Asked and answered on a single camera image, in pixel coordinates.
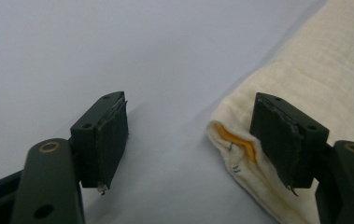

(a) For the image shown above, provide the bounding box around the cream cloth garment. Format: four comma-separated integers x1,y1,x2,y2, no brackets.
206,0,354,224

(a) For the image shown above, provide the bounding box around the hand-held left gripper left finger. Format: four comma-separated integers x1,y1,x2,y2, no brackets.
69,91,130,196

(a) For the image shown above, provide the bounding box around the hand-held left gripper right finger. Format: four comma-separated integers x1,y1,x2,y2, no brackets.
248,91,331,189

